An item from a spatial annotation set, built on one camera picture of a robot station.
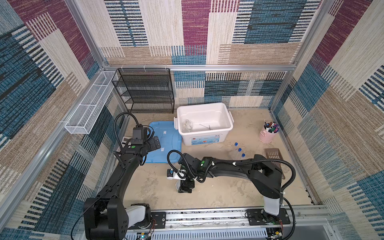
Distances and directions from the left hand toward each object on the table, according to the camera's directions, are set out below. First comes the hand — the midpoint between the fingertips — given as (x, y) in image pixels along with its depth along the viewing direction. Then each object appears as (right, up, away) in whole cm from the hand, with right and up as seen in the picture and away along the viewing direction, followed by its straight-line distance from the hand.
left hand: (150, 140), depth 84 cm
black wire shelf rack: (-10, +34, +27) cm, 44 cm away
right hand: (+18, -22, -3) cm, 29 cm away
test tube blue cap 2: (+50, -7, -6) cm, 51 cm away
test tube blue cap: (+49, -5, -4) cm, 49 cm away
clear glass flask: (+20, +8, +21) cm, 30 cm away
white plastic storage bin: (+32, +10, +28) cm, 43 cm away
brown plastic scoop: (+75, -9, +12) cm, 77 cm away
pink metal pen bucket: (+71, +3, +9) cm, 71 cm away
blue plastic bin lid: (+8, -1, +18) cm, 20 cm away
